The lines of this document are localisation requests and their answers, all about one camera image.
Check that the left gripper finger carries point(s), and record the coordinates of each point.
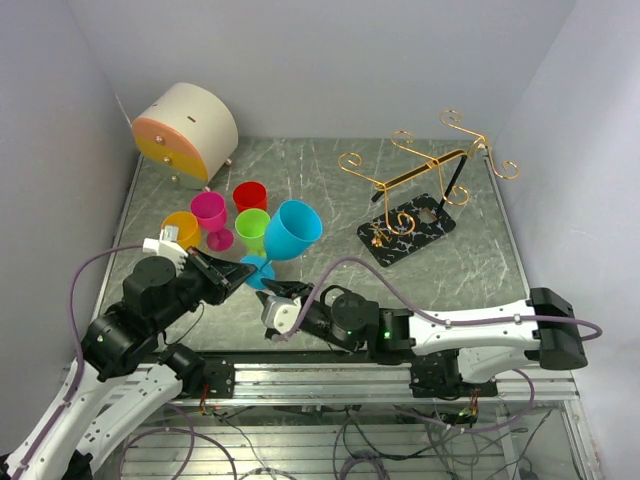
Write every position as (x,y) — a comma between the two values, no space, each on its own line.
(222,268)
(233,278)

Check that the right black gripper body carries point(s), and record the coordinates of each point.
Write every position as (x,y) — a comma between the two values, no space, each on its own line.
(319,320)

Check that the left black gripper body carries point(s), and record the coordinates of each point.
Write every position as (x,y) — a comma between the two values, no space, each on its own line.
(198,280)

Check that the orange wine glass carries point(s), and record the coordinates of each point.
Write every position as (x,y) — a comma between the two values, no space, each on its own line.
(183,228)

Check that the green wine glass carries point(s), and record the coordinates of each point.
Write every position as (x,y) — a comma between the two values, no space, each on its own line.
(251,225)

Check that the blue wine glass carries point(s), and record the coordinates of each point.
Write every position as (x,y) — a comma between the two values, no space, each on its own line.
(293,228)

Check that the pink wine glass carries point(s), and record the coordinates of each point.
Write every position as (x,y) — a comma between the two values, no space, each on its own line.
(211,212)

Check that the red wine glass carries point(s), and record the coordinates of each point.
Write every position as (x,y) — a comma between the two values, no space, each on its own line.
(250,195)

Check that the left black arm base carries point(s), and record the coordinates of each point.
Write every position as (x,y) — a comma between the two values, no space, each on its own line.
(209,377)

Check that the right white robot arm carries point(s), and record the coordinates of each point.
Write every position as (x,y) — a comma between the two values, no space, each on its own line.
(539,330)

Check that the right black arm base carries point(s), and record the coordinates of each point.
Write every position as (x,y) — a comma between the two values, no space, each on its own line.
(437,376)

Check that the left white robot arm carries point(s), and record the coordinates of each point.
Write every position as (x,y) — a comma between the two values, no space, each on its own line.
(166,284)

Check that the round white drawer cabinet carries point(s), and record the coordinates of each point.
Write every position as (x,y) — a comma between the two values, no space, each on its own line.
(188,133)

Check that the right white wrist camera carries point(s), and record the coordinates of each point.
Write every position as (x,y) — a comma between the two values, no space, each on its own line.
(279,314)

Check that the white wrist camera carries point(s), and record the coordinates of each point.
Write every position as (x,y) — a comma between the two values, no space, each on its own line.
(167,246)
(279,314)

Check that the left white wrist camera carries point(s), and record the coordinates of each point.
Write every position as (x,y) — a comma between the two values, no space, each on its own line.
(167,246)

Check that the aluminium mounting frame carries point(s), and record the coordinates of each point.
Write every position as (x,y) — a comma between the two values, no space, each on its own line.
(322,417)

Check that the gold wire glass rack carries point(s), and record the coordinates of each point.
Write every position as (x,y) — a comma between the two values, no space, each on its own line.
(402,231)

